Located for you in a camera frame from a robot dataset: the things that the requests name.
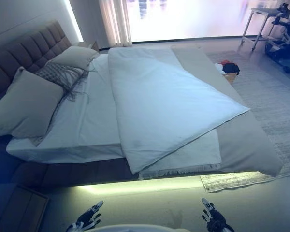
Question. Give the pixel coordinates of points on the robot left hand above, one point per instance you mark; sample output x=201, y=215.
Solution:
x=87, y=217

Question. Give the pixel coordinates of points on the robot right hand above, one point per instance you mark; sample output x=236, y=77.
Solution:
x=216, y=218

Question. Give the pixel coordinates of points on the white duvet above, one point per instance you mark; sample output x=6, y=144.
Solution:
x=159, y=96

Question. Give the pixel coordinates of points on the under-bed light strip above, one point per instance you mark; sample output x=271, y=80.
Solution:
x=135, y=186

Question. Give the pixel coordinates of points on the beige bed blanket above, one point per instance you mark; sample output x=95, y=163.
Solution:
x=244, y=149

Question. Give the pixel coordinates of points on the wooden nightstand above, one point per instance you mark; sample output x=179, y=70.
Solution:
x=94, y=45
x=21, y=210

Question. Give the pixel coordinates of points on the white sheeted mattress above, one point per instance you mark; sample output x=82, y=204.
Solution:
x=94, y=120

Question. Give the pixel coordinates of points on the grey woven rug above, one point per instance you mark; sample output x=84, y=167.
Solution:
x=268, y=108

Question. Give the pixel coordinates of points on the large beige pillow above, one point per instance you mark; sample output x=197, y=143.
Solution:
x=26, y=108

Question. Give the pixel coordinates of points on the wicker laundry basket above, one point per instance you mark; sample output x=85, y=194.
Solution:
x=229, y=77

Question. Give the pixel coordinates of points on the white garment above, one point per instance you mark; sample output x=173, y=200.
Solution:
x=218, y=68

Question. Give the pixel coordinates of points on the black garment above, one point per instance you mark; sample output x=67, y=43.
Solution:
x=232, y=68

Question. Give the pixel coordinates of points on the red garment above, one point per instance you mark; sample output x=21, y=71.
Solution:
x=224, y=62

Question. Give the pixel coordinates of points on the small beige pillow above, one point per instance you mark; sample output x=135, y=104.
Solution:
x=75, y=56

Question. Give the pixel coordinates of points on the black wheeled equipment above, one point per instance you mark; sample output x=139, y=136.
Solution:
x=280, y=50

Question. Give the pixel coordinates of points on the beige curtain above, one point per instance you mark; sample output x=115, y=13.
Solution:
x=116, y=21

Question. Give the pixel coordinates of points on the brown upholstered bed frame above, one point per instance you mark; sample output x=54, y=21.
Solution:
x=26, y=43

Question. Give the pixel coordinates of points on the wall light strip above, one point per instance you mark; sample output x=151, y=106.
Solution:
x=72, y=19

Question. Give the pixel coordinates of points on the white metal frame table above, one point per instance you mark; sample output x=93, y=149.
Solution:
x=258, y=10

